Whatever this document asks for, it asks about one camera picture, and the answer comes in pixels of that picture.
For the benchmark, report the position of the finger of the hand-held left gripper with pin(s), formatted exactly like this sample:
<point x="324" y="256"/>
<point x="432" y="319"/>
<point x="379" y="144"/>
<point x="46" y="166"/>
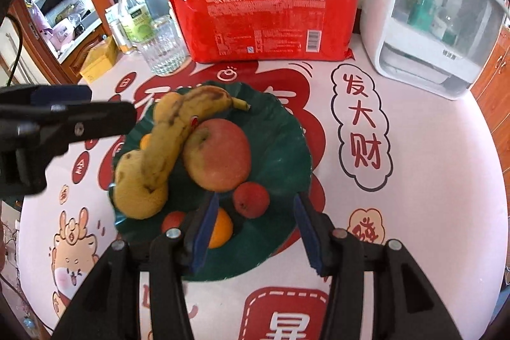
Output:
<point x="95" y="121"/>
<point x="59" y="95"/>

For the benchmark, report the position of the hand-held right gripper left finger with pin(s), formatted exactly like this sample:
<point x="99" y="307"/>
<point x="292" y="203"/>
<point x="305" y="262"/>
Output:
<point x="203" y="236"/>

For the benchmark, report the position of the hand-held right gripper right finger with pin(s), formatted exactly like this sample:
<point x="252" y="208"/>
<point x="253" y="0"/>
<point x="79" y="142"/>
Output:
<point x="308" y="236"/>

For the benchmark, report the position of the small orange mandarin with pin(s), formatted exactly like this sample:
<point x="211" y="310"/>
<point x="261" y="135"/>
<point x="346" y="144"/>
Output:
<point x="222" y="230"/>

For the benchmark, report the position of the red cherry tomato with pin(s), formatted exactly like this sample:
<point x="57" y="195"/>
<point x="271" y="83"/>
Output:
<point x="251" y="200"/>
<point x="173" y="222"/>

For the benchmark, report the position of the dark green scalloped plate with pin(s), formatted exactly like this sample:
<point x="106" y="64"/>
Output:
<point x="275" y="164"/>

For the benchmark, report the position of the spotted yellow banana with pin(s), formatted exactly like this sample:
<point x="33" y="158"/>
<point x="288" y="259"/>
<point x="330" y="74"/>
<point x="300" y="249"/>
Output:
<point x="171" y="149"/>

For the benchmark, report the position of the yellow cardboard box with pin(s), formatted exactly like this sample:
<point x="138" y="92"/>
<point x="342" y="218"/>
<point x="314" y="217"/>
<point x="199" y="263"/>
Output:
<point x="97" y="61"/>

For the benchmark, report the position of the yellow pear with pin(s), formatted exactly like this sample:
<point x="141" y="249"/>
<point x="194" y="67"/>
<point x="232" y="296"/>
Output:
<point x="133" y="198"/>

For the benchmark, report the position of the metal can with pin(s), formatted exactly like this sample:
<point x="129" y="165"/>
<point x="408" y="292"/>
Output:
<point x="121" y="39"/>

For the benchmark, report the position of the red apple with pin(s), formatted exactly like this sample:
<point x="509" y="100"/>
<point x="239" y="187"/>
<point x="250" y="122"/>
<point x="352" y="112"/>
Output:
<point x="221" y="154"/>

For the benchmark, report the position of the white and blue carton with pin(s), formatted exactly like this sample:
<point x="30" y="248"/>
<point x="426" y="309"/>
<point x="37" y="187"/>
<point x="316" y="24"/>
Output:
<point x="111" y="13"/>

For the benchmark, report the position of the clear glass tumbler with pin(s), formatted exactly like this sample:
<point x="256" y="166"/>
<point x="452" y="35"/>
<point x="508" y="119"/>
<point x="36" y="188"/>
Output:
<point x="163" y="49"/>

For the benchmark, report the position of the clear bottle with yellow liquid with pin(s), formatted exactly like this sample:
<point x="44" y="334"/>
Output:
<point x="135" y="21"/>

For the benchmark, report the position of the printed pink tablecloth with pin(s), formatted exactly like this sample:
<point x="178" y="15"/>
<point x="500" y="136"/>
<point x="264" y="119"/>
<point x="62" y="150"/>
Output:
<point x="418" y="184"/>

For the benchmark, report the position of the white countertop cup cabinet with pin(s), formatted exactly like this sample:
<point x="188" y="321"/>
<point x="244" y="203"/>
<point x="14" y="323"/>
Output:
<point x="418" y="57"/>

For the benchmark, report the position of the wooden sideboard cabinet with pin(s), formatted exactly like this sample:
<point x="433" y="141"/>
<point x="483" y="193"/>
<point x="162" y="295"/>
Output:
<point x="494" y="85"/>

